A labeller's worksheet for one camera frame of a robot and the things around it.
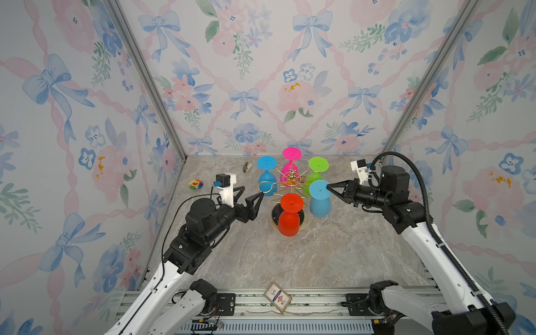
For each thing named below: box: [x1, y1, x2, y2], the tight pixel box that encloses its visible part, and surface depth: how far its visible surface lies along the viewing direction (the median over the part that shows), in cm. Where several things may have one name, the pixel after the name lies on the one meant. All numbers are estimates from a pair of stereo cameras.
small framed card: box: [263, 281, 293, 314], surface depth 76 cm
